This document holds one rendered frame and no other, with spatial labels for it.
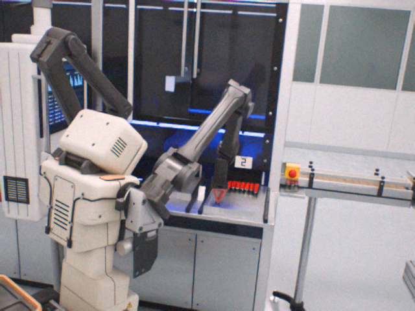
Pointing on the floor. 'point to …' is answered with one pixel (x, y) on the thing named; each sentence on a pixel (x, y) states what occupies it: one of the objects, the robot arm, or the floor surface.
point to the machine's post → (288, 62)
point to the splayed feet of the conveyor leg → (286, 300)
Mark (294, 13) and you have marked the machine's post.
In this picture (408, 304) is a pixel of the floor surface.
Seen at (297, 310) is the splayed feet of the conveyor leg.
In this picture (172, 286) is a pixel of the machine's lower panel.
